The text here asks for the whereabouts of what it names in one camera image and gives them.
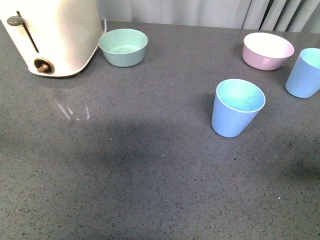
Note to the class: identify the blue cup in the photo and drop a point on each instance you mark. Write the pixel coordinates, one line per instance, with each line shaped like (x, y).
(304, 79)
(236, 103)

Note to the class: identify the green bowl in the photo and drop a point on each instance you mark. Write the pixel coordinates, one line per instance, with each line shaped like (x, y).
(124, 47)

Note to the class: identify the pink bowl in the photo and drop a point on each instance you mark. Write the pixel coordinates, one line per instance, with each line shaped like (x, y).
(266, 51)

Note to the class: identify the cream toaster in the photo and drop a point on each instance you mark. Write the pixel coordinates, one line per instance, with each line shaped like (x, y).
(56, 38)

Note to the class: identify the grey curtain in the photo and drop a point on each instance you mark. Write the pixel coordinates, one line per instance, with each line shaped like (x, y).
(266, 15)

